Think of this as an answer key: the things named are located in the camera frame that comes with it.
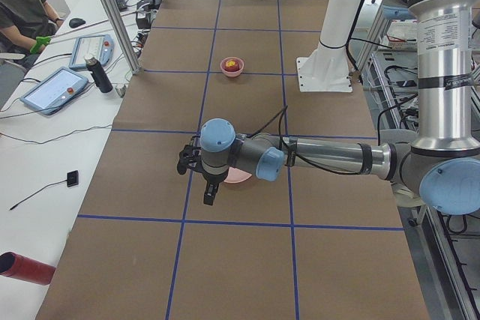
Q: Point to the green handled grabber stick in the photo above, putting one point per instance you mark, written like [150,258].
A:
[45,40]

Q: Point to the blue teach pendant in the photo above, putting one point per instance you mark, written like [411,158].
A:
[98,46]
[59,88]

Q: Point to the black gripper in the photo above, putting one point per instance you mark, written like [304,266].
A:
[211,178]

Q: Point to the near blue teach pendant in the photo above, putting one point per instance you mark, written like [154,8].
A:
[59,88]

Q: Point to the brown paper table cover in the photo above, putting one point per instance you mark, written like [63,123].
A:
[310,245]

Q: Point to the pink plate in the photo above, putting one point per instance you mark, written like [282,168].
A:
[236,176]

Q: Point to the small black square device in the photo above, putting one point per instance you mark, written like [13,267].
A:
[72,178]

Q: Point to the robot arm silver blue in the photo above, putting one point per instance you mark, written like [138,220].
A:
[441,164]

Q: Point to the pink bowl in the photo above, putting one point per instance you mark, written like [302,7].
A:
[234,74]

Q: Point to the red yellow apple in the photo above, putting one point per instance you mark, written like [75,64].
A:
[231,65]

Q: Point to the black computer mouse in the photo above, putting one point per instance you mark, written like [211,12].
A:
[76,22]

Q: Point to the red cylinder bottle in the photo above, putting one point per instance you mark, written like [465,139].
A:
[23,268]

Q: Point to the far blue teach pendant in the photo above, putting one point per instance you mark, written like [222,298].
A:
[98,46]

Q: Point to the aluminium frame post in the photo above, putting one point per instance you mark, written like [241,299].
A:
[121,33]

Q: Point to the seated person dark shirt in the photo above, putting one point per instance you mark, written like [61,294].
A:
[22,21]

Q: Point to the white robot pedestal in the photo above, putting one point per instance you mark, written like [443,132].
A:
[326,69]

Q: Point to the black water bottle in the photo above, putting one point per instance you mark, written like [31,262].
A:
[98,74]

